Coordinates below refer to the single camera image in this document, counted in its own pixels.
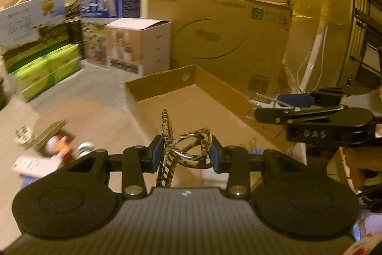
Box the black metal rack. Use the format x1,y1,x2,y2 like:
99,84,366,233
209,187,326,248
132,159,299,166
337,0,382,90

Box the red white packet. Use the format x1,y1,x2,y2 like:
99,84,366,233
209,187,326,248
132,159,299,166
343,232,382,255

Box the white fan pole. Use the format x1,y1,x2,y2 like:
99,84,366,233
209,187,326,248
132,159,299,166
298,22,329,92

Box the dark green box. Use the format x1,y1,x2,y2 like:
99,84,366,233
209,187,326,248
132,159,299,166
66,17,82,44

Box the large brown cardboard box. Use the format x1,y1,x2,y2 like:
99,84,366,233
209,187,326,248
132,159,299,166
148,0,298,94

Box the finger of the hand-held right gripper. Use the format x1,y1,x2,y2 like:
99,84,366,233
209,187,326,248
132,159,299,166
254,105,348,125
276,87,373,109

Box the leopard print glasses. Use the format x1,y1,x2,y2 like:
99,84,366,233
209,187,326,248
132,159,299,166
156,109,214,188

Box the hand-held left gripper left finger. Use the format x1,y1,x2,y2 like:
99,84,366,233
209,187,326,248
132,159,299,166
64,136,164,199

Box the blue milk carton box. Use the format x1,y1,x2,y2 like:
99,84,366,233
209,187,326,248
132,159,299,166
79,0,141,65

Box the white photo print box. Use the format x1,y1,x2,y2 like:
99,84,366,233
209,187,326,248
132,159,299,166
105,17,173,76

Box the white plug adapter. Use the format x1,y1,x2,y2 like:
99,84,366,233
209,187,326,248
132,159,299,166
14,126,36,146

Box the green tissue pack bundle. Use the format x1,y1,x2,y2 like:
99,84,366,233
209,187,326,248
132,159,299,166
5,42,83,103

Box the flat beige box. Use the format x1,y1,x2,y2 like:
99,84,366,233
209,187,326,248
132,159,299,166
31,119,67,149

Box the person's right forearm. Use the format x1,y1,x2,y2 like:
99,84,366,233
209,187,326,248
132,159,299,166
340,147,382,187

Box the green white small jar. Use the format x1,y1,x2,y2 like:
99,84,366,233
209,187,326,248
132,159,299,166
78,141,95,158

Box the green pasture milk carton box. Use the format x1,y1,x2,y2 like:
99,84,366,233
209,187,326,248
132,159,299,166
0,0,67,63

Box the orange white small bottle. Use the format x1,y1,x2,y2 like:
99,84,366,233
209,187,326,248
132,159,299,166
46,135,74,165

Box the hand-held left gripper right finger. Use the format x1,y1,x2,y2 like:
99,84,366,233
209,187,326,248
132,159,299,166
209,144,308,199

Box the shallow cardboard box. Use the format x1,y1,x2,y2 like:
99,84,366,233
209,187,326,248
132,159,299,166
125,64,305,184

